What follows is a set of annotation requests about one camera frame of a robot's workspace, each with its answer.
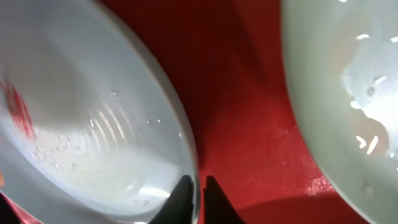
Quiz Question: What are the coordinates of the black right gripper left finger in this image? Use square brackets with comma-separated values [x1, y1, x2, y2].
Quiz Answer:
[149, 175, 195, 224]

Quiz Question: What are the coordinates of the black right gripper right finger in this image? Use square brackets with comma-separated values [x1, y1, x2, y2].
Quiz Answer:
[203, 175, 245, 224]

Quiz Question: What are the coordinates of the light blue plate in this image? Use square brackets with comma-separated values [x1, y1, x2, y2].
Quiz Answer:
[1, 0, 200, 223]

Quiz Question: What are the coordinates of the red plastic tray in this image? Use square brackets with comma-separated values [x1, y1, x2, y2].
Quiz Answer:
[0, 0, 371, 224]

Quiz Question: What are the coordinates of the light green plate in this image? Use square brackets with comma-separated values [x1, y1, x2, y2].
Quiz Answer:
[281, 0, 397, 223]

